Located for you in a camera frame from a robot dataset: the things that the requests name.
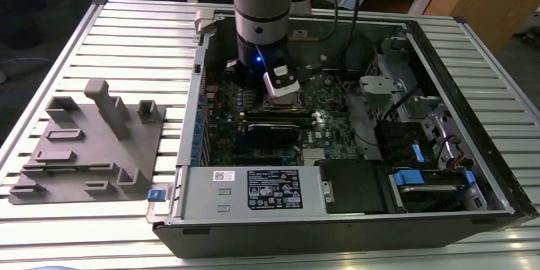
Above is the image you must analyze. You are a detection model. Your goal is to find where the silver CPU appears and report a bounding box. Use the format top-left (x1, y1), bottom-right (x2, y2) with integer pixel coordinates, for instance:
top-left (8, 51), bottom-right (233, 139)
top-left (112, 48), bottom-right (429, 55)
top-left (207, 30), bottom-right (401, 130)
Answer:
top-left (272, 92), bottom-right (300, 107)

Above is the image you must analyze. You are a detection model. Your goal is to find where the CPU socket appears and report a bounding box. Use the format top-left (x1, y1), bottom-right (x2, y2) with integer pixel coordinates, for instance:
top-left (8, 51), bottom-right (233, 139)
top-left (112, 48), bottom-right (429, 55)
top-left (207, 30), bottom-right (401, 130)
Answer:
top-left (261, 91), bottom-right (309, 113)

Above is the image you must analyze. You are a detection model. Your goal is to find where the grey plastic case latch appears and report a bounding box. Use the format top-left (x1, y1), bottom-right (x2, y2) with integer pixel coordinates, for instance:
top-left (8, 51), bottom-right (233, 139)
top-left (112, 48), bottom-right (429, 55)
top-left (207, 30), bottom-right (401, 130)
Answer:
top-left (195, 9), bottom-right (219, 35)

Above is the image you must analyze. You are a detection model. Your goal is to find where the black graphics card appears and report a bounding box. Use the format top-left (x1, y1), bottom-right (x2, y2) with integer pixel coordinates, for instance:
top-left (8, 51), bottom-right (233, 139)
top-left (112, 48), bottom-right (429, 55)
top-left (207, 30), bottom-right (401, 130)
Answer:
top-left (247, 121), bottom-right (301, 152)

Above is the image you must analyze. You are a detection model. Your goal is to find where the green motherboard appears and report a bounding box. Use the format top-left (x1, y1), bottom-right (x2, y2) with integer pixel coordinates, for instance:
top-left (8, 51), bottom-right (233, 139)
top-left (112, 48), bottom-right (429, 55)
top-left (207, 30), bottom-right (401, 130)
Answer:
top-left (204, 70), bottom-right (368, 168)

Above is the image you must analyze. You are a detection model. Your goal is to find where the silver chipset heat sink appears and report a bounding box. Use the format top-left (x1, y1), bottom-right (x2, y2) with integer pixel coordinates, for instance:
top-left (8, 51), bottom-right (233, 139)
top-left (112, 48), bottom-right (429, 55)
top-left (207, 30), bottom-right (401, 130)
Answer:
top-left (301, 148), bottom-right (329, 161)

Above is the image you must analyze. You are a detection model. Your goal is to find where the grey power supply unit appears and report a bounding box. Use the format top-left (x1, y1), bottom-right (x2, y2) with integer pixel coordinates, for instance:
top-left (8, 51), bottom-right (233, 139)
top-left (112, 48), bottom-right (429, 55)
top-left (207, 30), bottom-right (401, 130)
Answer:
top-left (171, 165), bottom-right (332, 221)

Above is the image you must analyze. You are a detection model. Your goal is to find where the silver metal drive cage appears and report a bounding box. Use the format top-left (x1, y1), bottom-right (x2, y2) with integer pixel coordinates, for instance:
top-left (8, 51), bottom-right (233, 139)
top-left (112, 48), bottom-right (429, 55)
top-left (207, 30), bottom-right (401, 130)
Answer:
top-left (345, 36), bottom-right (476, 169)

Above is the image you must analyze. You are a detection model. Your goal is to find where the grey parts rack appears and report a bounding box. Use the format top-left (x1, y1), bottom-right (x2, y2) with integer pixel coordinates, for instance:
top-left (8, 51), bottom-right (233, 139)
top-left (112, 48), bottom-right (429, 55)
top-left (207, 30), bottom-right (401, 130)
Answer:
top-left (7, 78), bottom-right (168, 206)

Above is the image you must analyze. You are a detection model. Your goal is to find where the blue disk carrier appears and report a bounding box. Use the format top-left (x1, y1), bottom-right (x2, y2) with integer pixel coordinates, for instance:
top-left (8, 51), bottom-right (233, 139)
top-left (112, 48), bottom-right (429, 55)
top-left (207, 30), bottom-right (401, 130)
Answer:
top-left (391, 170), bottom-right (477, 194)
top-left (408, 143), bottom-right (427, 163)

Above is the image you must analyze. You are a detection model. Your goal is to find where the black open PC case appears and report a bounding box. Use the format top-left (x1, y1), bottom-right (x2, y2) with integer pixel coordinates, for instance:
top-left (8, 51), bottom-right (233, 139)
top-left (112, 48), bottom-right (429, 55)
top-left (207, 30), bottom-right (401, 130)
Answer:
top-left (145, 9), bottom-right (540, 260)

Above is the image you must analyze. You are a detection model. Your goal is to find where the wooden cabinet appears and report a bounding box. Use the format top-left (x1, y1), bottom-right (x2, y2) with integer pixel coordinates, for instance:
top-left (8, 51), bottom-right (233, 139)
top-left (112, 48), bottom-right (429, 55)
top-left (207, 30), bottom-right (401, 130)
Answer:
top-left (423, 0), bottom-right (540, 53)

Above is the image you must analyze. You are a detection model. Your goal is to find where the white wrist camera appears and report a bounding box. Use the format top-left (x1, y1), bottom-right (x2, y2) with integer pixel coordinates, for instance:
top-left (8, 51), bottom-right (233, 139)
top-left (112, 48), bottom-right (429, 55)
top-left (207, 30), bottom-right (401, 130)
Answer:
top-left (261, 64), bottom-right (301, 99)

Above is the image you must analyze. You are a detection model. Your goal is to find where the grey metal bracket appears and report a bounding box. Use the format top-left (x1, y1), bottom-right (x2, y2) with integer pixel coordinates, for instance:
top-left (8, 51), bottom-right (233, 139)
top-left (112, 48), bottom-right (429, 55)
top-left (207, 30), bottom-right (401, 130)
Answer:
top-left (360, 75), bottom-right (401, 104)

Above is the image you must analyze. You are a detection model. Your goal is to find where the black wire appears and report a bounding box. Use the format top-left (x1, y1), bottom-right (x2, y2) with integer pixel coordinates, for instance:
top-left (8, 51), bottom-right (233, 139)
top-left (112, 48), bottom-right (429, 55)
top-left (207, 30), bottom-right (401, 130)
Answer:
top-left (383, 89), bottom-right (420, 121)

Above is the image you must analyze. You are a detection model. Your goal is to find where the blue floor cable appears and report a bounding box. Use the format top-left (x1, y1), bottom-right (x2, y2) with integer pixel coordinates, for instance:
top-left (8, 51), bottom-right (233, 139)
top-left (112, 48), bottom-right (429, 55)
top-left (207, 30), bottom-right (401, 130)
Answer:
top-left (0, 57), bottom-right (55, 69)

